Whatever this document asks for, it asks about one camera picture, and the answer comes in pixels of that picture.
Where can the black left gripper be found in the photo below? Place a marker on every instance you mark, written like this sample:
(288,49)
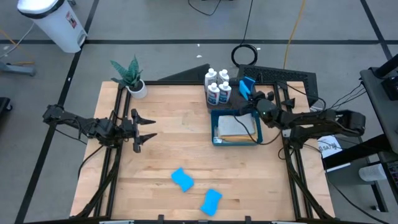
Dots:
(136,130)

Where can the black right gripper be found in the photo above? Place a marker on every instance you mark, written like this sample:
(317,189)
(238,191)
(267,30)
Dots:
(259,102)

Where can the blue wavy sponge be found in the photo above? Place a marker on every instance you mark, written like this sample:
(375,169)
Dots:
(182,180)
(250,82)
(244,90)

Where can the white plastic cleaner bottle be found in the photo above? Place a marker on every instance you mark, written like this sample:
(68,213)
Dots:
(223,76)
(225,93)
(213,95)
(211,76)

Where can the grey waffle weave towel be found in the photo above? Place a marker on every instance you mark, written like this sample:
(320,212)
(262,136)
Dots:
(233,124)

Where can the yellow towel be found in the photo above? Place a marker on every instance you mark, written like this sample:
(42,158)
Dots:
(236,138)

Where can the blue sponge with pale spot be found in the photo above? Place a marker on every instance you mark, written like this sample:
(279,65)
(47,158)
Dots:
(211,202)

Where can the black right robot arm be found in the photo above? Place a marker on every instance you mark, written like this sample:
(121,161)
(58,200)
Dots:
(311,119)

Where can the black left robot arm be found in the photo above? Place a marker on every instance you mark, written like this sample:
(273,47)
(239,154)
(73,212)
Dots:
(93,127)

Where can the grey translucent plastic bin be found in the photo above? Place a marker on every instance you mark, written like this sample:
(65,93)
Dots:
(236,99)

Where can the black mesh computer case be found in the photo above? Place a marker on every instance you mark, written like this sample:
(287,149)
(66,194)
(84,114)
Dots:
(280,77)

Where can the white plant pot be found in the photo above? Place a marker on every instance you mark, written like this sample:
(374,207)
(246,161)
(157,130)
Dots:
(138,91)

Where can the teal plastic bin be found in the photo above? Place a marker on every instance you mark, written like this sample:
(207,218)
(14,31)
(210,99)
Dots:
(214,124)

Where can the white paper tag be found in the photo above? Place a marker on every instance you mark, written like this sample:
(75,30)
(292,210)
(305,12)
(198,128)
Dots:
(217,140)

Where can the green snake plant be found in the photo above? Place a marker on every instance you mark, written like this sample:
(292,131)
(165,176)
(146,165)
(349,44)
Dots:
(129,73)

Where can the white printed paper sheet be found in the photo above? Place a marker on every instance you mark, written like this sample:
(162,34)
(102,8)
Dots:
(329,146)

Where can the black side table stand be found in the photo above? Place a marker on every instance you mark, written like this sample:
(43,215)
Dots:
(354,152)

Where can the dark grey side desk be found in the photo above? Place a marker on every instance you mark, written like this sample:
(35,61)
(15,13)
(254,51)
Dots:
(382,118)

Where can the white trash can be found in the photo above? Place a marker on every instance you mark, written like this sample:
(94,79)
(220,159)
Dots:
(53,25)

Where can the grey stand base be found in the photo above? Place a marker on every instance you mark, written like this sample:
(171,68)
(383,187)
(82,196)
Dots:
(18,69)

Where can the black aluminium table frame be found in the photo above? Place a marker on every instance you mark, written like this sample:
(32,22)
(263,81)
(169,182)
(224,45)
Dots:
(174,82)

